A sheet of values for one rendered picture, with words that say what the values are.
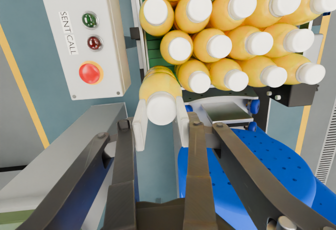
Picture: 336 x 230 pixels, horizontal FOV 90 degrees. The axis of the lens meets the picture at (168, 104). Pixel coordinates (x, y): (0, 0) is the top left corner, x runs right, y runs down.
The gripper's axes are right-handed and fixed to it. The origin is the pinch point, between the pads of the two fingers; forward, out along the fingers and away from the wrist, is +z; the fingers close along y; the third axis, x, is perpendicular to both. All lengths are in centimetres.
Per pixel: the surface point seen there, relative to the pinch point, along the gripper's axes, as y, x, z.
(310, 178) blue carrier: 27.0, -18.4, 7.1
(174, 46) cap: 3.0, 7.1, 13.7
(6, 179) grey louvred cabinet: -146, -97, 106
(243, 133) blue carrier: 22.3, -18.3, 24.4
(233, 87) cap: 13.7, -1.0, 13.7
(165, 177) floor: -6, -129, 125
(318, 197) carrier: 63, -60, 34
